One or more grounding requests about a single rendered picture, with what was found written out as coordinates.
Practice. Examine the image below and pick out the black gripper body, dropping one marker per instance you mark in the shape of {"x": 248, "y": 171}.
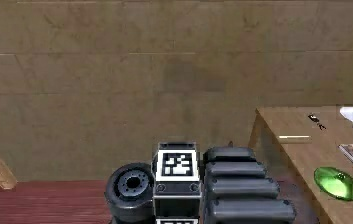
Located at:
{"x": 130, "y": 193}

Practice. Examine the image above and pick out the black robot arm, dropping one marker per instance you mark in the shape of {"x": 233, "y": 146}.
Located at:
{"x": 240, "y": 186}

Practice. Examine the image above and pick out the pale pencil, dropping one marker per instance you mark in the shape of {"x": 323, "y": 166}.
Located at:
{"x": 294, "y": 137}

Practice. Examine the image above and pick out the light wooden table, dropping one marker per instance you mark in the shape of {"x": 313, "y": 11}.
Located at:
{"x": 304, "y": 156}

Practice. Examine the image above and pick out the green glass bowl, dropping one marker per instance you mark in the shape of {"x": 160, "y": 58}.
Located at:
{"x": 337, "y": 184}

